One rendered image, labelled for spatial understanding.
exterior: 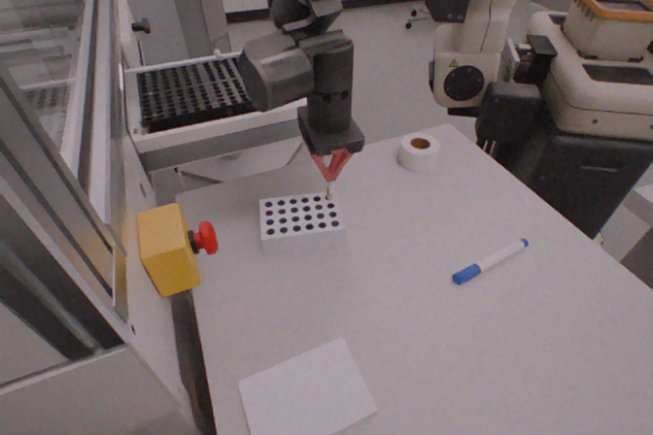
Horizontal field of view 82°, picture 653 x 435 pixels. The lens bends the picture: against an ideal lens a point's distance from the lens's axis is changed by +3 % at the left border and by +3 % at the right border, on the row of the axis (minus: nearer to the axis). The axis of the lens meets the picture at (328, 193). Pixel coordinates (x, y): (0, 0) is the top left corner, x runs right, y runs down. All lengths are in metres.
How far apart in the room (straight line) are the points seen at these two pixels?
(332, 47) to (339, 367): 0.35
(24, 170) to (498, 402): 0.47
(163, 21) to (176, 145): 1.81
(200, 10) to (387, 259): 1.28
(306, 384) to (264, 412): 0.05
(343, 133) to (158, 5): 1.97
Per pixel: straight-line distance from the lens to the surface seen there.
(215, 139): 0.61
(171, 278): 0.44
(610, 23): 1.14
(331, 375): 0.46
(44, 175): 0.26
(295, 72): 0.40
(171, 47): 2.44
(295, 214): 0.57
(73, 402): 0.39
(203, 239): 0.43
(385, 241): 0.58
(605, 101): 1.04
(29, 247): 0.24
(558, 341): 0.57
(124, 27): 0.93
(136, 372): 0.36
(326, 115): 0.46
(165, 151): 0.62
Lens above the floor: 1.21
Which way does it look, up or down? 43 degrees down
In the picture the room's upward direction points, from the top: straight up
